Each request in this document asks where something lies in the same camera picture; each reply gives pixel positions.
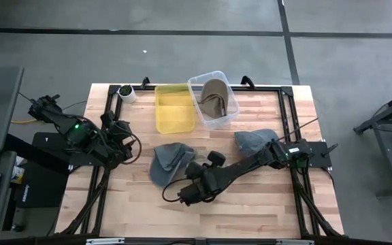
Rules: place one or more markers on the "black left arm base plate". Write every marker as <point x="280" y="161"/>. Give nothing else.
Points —
<point x="80" y="160"/>

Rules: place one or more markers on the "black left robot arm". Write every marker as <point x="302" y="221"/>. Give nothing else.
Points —
<point x="80" y="134"/>

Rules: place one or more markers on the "clear plastic bin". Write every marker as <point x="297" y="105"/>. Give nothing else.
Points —
<point x="231" y="112"/>

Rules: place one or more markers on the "yellow plastic bin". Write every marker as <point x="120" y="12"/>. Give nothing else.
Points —
<point x="174" y="112"/>

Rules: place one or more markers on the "dark metal stand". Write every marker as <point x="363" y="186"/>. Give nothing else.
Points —
<point x="391" y="160"/>

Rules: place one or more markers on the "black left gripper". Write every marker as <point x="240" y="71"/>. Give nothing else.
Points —
<point x="116" y="127"/>

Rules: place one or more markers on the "black Trossen mat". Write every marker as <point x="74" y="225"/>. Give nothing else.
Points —
<point x="43" y="190"/>

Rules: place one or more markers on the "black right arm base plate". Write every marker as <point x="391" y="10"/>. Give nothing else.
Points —
<point x="318" y="153"/>

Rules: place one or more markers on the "small plant in white pot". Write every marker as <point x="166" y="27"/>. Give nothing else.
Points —
<point x="127" y="93"/>

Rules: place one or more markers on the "black aluminium frame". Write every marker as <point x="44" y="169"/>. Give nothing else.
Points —
<point x="298" y="180"/>

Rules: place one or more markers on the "tan cap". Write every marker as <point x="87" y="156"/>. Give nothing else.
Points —
<point x="213" y="100"/>

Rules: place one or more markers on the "small printed box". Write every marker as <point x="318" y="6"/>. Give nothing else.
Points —
<point x="18" y="171"/>

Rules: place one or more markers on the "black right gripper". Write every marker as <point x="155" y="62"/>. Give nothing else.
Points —
<point x="199" y="183"/>

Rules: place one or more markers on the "silver bracket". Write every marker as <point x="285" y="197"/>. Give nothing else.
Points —
<point x="294" y="242"/>
<point x="104" y="241"/>

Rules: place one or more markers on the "black clamp lever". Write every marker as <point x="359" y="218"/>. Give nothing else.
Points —
<point x="328" y="149"/>

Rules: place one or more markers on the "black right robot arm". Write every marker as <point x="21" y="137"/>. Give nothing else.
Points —
<point x="247" y="165"/>

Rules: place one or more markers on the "grey denim cap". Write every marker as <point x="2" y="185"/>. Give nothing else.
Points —
<point x="250" y="141"/>
<point x="168" y="166"/>

